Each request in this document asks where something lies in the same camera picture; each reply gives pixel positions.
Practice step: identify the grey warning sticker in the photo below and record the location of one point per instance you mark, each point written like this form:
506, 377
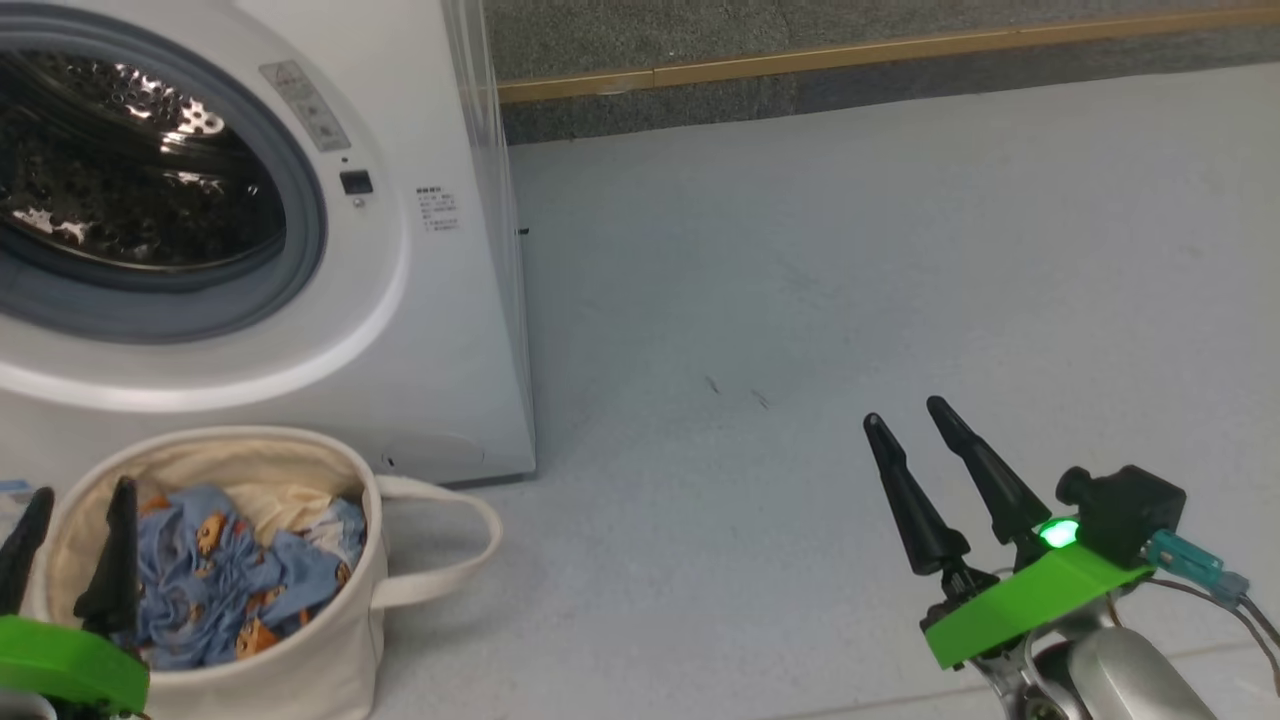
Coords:
305, 105

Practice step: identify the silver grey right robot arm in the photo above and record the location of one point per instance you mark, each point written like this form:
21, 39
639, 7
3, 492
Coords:
1130, 680

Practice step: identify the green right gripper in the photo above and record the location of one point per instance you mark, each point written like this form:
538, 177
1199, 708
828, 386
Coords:
1030, 600

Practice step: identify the cream canvas laundry basket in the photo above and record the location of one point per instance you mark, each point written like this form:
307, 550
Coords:
330, 660

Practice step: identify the black door latch slot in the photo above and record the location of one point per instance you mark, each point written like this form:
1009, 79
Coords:
356, 182

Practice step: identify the black text notice sticker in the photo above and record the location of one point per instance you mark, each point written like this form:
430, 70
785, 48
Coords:
437, 208

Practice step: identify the white filter access cover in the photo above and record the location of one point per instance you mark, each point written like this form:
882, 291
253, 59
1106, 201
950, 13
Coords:
435, 452

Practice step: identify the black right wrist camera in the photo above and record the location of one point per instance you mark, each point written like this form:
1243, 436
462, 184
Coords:
1130, 510

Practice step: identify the blue cartoon print garment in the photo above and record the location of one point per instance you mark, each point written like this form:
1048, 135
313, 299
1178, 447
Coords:
220, 590

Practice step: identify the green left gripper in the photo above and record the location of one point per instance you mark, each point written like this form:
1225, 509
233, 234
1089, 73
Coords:
70, 665

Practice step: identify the pale yellow cream garment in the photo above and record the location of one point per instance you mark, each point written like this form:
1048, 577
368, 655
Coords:
285, 505

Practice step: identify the blue energy label sticker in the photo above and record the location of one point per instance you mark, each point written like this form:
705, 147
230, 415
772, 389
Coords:
12, 490

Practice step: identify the white front-load washing machine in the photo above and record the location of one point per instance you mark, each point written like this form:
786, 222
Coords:
430, 330

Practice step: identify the perforated steel washer drum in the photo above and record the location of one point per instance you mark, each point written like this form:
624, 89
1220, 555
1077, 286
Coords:
120, 180

